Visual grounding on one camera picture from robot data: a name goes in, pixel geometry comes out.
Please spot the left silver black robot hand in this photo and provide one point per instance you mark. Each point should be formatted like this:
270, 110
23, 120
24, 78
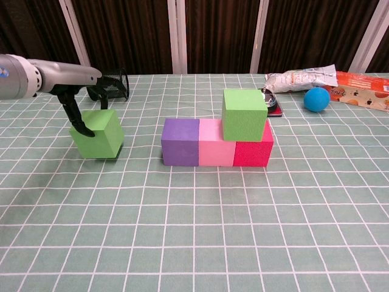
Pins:
67, 77

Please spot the green foam cube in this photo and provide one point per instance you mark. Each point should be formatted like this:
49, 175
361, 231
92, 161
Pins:
103, 140
243, 118

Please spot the purple foam cube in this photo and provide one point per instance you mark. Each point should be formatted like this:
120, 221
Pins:
179, 149

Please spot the magenta foam cube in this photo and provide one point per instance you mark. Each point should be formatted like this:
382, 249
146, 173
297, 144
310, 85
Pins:
252, 153

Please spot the black mesh pen holder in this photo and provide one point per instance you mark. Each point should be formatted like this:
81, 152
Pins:
117, 85

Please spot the light pink foam cube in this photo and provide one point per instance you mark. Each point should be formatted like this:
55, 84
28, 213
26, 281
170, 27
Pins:
215, 153

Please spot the green checked tablecloth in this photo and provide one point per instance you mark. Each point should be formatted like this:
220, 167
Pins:
194, 228

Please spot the silver call bell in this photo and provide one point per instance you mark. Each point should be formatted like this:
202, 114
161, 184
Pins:
270, 98

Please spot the red flat case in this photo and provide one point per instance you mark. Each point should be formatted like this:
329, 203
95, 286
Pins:
275, 113

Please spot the white snack bag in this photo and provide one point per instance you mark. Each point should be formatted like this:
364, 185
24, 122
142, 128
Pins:
298, 80

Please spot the blue ball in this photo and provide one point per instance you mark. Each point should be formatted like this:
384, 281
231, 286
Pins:
317, 99

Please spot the orange cardboard box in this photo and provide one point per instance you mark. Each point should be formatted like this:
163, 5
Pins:
361, 88

